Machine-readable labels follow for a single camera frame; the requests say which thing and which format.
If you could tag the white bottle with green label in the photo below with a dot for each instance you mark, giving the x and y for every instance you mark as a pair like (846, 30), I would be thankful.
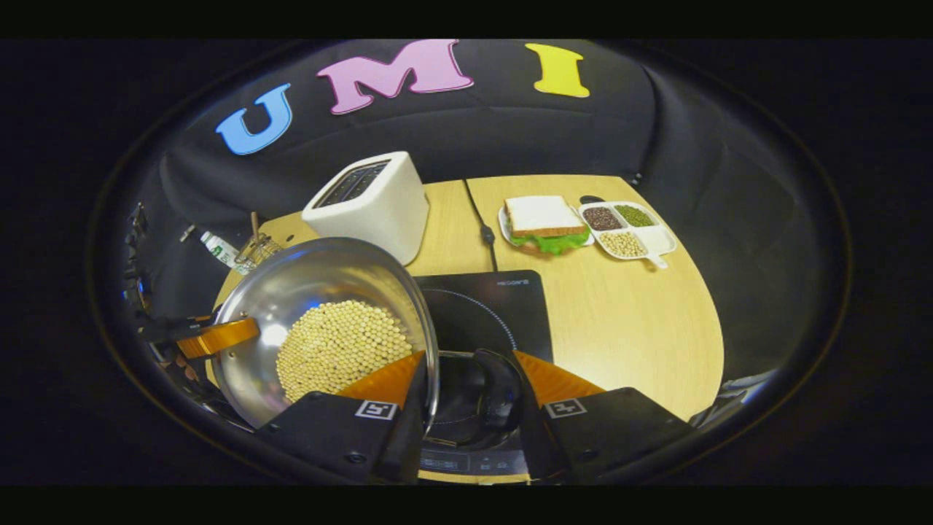
(219, 249)

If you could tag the white toaster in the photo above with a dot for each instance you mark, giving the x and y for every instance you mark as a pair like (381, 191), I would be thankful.
(379, 211)

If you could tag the stainless steel pot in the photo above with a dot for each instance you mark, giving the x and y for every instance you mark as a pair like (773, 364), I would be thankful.
(291, 292)

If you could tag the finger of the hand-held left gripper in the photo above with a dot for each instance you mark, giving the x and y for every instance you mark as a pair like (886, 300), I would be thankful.
(219, 335)

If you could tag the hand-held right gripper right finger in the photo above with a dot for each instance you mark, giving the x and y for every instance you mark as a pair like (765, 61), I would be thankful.
(536, 445)

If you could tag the white divided dish with beans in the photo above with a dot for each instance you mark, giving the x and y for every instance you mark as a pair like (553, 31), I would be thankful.
(645, 237)

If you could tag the black induction cooktop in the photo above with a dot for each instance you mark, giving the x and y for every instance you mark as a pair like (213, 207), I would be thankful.
(503, 306)

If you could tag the clear glass container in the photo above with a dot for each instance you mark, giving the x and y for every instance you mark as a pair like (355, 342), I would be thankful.
(256, 248)

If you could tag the sandwich with lettuce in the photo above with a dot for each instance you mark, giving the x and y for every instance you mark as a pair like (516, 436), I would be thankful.
(543, 219)

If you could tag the pile of yellow soybeans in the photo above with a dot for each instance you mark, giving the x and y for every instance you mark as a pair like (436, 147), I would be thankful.
(342, 343)

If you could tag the silver clip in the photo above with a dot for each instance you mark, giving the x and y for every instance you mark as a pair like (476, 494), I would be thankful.
(187, 233)

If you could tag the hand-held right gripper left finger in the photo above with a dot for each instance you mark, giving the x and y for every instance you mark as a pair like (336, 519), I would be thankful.
(408, 445)

